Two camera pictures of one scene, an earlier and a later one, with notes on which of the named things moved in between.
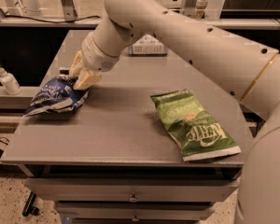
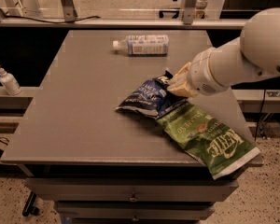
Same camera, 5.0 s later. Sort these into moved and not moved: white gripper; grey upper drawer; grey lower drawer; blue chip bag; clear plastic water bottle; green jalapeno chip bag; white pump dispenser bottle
Moved: white gripper; blue chip bag; green jalapeno chip bag
Not moved: white pump dispenser bottle; clear plastic water bottle; grey lower drawer; grey upper drawer
